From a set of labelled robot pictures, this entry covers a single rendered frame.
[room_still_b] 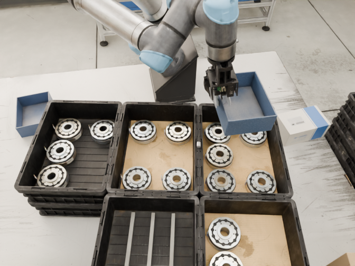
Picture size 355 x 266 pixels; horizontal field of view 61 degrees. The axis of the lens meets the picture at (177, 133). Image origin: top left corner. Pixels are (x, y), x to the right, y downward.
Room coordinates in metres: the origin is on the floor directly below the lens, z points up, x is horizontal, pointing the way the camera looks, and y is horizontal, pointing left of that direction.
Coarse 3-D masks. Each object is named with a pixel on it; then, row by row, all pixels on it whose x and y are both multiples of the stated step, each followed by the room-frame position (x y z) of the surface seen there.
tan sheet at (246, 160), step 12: (204, 132) 0.74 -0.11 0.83; (204, 144) 0.69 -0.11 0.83; (228, 144) 0.69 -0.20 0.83; (240, 144) 0.69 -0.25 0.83; (264, 144) 0.69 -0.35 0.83; (204, 156) 0.63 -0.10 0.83; (240, 156) 0.63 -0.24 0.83; (252, 156) 0.63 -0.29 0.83; (264, 156) 0.63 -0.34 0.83; (204, 168) 0.57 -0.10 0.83; (228, 168) 0.57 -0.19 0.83; (240, 168) 0.57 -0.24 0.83; (252, 168) 0.57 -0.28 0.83; (264, 168) 0.57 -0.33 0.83; (204, 180) 0.52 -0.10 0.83; (240, 180) 0.52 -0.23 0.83; (276, 192) 0.48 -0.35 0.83
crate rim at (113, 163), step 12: (120, 120) 0.73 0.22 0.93; (120, 132) 0.67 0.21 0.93; (108, 180) 0.47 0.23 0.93; (108, 192) 0.43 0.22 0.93; (120, 192) 0.43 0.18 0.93; (132, 192) 0.43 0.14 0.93; (144, 192) 0.43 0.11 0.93; (156, 192) 0.43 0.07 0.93; (168, 192) 0.43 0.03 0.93; (192, 192) 0.43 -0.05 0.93
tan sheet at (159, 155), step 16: (160, 128) 0.77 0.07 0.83; (192, 128) 0.77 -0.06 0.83; (128, 144) 0.69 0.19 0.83; (160, 144) 0.69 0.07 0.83; (192, 144) 0.69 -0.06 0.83; (128, 160) 0.61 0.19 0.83; (144, 160) 0.61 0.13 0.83; (160, 160) 0.61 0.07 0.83; (176, 160) 0.61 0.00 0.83; (192, 160) 0.61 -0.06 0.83; (160, 176) 0.54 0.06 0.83; (192, 176) 0.54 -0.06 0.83
